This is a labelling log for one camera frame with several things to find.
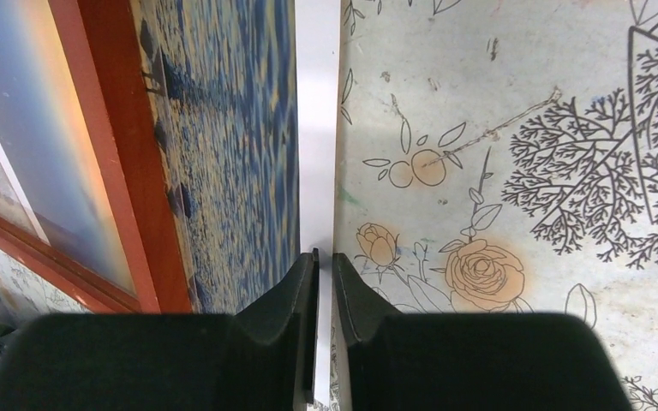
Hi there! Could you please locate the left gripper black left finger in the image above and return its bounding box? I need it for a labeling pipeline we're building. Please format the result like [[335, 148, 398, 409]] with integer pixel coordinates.
[[0, 253, 320, 410]]

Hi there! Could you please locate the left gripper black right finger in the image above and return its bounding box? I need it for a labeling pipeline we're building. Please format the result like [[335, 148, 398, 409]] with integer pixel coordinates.
[[332, 253, 631, 410]]

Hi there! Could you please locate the sunset beach photo print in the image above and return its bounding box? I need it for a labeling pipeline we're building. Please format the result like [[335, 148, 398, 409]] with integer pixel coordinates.
[[132, 1, 340, 410]]

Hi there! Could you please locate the orange wooden photo frame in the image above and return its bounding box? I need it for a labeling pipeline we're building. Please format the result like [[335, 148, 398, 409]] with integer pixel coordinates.
[[0, 1, 191, 313]]

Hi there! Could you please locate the floral table cloth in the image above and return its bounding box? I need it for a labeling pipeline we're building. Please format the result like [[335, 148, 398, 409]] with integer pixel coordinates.
[[0, 1, 658, 410]]

